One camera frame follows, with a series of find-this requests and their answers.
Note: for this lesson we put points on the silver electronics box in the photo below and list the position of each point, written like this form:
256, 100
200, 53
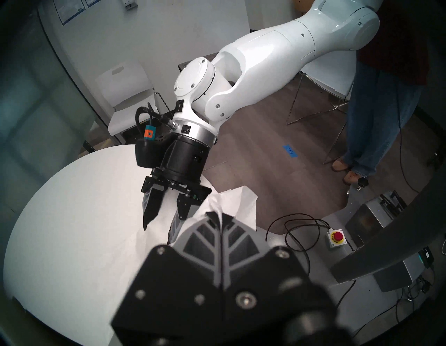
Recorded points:
369, 219

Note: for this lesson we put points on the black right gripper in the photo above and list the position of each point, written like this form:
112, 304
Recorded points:
184, 157

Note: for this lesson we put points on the white wall notice blue border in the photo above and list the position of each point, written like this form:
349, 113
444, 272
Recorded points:
69, 10

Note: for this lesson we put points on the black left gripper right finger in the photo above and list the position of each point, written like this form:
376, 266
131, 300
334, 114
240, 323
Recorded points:
240, 244

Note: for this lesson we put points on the dark grey robot torso column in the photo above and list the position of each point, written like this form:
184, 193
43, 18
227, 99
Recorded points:
383, 244

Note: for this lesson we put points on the red emergency stop button box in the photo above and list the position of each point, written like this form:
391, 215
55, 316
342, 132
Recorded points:
337, 238

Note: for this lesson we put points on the white chair with metal legs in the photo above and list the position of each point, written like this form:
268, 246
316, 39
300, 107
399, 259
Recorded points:
331, 76

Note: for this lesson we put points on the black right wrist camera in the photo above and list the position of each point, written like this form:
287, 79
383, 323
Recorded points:
150, 153

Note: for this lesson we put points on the white paper napkin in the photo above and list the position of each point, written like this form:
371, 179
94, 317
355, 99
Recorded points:
237, 202

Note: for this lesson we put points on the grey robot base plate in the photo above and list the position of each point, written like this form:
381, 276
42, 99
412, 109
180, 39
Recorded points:
313, 279

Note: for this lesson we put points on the person in blue jeans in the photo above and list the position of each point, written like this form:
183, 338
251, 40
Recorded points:
376, 122

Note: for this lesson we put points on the blue floor tape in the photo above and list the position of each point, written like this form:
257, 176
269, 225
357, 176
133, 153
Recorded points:
290, 150

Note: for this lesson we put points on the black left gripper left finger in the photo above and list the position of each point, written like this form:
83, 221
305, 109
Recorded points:
202, 244

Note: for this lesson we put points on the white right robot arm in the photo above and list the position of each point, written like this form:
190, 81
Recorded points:
271, 52

